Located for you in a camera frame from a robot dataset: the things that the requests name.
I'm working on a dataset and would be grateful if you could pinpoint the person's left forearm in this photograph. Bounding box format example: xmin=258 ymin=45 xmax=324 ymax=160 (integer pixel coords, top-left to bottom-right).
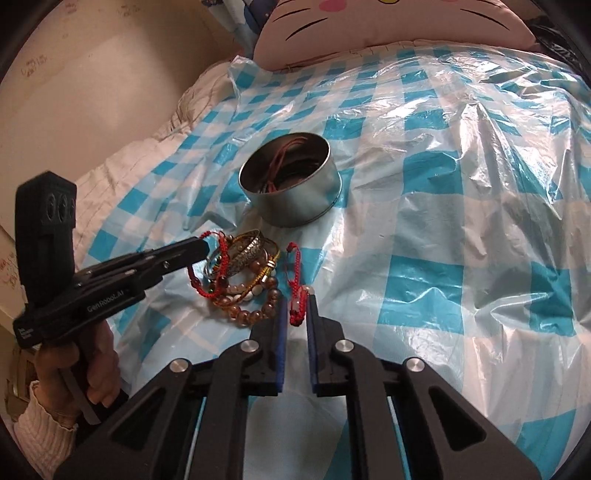
xmin=14 ymin=378 xmax=79 ymax=478

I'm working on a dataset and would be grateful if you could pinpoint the thin silver bangle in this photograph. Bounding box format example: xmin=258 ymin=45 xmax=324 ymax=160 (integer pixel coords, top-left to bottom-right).
xmin=204 ymin=247 xmax=241 ymax=282

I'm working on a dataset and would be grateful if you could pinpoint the beige quilt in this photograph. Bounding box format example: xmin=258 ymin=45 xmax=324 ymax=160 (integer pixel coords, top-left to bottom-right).
xmin=71 ymin=60 xmax=241 ymax=278

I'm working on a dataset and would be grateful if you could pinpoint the red string bracelet with beads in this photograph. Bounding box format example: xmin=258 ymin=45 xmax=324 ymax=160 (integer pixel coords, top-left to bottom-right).
xmin=187 ymin=231 xmax=232 ymax=298

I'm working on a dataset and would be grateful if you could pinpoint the round metal tin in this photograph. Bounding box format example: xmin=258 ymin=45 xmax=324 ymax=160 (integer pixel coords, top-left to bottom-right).
xmin=238 ymin=132 xmax=342 ymax=228

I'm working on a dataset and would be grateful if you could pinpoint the red braided cord bracelet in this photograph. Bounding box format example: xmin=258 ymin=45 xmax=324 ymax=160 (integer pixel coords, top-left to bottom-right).
xmin=284 ymin=241 xmax=312 ymax=328

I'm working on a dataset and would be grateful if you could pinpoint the white bead bracelet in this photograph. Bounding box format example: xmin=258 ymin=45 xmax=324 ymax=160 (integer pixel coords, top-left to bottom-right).
xmin=224 ymin=281 xmax=264 ymax=305

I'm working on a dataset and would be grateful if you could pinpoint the brown bead bracelet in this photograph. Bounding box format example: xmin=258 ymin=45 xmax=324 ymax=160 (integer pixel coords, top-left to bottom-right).
xmin=212 ymin=274 xmax=284 ymax=329

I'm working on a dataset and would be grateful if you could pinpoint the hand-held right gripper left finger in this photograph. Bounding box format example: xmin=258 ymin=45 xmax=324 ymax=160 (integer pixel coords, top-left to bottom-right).
xmin=53 ymin=300 xmax=289 ymax=480

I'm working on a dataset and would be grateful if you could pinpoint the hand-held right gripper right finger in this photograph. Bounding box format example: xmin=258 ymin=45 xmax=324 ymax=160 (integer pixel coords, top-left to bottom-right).
xmin=305 ymin=291 xmax=543 ymax=480

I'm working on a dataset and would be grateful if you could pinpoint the gold bangle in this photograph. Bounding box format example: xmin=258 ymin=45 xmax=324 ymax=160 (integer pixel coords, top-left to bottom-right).
xmin=210 ymin=249 xmax=282 ymax=296

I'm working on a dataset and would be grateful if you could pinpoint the wide patterned silver bangle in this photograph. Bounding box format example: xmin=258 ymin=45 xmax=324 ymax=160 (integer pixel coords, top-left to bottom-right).
xmin=228 ymin=231 xmax=266 ymax=275

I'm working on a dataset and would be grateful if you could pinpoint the black jacket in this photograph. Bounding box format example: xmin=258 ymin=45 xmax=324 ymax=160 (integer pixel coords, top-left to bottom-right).
xmin=526 ymin=14 xmax=591 ymax=79

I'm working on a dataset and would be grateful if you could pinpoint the brown cord bracelet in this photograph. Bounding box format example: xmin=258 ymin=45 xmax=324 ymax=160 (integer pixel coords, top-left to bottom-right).
xmin=259 ymin=135 xmax=324 ymax=192

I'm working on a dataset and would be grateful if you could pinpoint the pink cat face pillow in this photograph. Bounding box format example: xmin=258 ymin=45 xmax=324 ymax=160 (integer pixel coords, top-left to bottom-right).
xmin=253 ymin=0 xmax=539 ymax=72

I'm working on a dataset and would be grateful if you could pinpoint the person's left hand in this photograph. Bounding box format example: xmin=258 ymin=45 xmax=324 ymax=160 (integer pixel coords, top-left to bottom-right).
xmin=32 ymin=318 xmax=123 ymax=423

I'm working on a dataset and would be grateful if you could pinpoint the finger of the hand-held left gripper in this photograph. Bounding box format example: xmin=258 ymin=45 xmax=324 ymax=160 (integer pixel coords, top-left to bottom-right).
xmin=134 ymin=237 xmax=212 ymax=280

